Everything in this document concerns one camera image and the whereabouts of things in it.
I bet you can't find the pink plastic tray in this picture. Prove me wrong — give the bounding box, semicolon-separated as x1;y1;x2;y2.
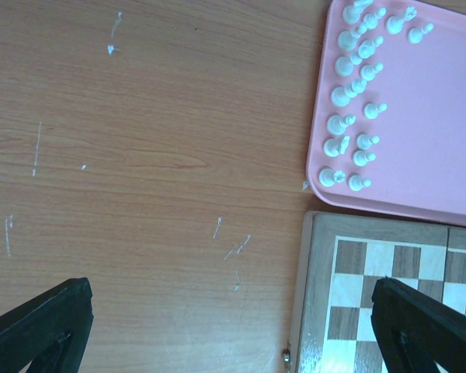
306;1;466;226

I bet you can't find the white chess pawn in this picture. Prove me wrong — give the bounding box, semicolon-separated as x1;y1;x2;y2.
348;175;371;191
356;134;380;150
363;8;387;30
363;103;388;120
353;150;376;167
357;36;384;59
407;23;434;44
360;63;384;82

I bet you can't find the white chess knight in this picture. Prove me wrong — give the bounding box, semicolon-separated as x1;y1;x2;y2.
342;0;374;25
323;135;350;158

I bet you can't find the white chess king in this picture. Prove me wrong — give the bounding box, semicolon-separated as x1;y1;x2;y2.
334;52;363;77

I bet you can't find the white chess bishop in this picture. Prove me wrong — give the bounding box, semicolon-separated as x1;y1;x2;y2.
337;23;368;52
326;114;356;135

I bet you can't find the white chess queen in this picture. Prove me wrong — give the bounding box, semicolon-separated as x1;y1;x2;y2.
330;78;367;107

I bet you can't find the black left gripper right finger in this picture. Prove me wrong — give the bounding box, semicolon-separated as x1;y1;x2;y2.
371;277;466;372

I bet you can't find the white chess rook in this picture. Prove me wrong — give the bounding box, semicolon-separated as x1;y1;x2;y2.
385;6;417;35
318;168;346;187

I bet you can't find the wooden chessboard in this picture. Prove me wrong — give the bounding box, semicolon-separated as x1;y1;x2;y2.
283;211;466;372

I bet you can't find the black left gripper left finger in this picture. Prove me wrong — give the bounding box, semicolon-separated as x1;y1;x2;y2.
0;277;94;372

